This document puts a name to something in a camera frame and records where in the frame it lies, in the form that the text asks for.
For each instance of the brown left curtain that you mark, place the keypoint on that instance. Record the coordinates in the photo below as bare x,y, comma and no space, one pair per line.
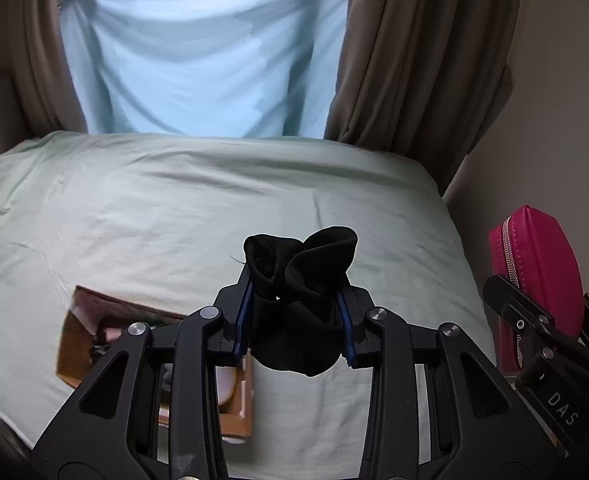
32,55

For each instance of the brown cardboard box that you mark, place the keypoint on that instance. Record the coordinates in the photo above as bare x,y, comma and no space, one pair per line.
112,352

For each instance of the light blue hanging sheet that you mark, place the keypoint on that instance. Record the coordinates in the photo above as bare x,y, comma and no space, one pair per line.
225,68

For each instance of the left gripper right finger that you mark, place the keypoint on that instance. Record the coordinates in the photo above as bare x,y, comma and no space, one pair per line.
438,409

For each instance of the black scrunchie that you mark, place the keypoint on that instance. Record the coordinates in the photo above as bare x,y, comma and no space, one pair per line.
293,322

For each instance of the pale green bed sheet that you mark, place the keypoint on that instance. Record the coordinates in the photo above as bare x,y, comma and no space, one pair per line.
160,220

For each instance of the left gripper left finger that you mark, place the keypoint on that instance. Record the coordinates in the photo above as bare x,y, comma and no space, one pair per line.
82,450

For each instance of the grey fluffy plush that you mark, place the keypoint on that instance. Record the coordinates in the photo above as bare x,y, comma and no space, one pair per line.
166,379

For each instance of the brown right curtain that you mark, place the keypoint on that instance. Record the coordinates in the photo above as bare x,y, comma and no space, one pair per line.
423,79

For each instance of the brown curtain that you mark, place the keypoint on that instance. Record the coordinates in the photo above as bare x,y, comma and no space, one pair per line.
423,79
32,55

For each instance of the magenta zip pouch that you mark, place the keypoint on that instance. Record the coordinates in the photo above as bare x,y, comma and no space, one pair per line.
531,250

